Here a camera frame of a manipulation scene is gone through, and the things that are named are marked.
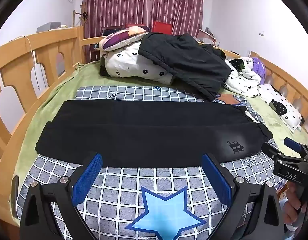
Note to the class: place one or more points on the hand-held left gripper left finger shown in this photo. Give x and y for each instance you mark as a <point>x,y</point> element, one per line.
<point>87,180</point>

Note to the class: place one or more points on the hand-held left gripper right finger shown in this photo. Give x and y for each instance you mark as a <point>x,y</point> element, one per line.
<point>216,177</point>

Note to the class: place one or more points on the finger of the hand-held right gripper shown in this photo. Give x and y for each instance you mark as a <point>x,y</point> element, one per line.
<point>272,151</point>
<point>292,143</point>

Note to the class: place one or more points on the black pants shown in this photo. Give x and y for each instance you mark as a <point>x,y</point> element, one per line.
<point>144,135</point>

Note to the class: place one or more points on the person's right hand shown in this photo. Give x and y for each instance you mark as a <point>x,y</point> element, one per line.
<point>293,200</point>

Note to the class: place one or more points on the grey plaid star blanket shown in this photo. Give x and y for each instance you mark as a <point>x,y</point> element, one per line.
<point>119,187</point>

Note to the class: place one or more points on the white floral pillow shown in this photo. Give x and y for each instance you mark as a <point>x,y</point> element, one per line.
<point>281,105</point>

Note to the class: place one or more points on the purple plush toy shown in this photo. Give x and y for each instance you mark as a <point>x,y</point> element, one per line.
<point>258,66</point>

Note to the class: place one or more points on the green bed sheet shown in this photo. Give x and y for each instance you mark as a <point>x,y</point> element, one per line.
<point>56,87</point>

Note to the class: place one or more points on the black jacket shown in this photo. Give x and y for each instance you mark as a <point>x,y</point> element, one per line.
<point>189,62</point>

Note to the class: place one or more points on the white floral quilt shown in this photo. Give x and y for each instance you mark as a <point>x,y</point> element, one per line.
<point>129,65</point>

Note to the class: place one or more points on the purple patchwork pillow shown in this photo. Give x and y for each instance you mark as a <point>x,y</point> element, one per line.
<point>119,38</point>

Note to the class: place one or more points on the grey box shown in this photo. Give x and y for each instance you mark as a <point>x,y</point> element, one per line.
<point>48,27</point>

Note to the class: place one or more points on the maroon floral curtain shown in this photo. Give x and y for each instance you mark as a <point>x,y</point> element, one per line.
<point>144,2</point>

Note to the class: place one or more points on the wooden bed frame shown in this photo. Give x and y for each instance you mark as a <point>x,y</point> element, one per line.
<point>16,55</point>

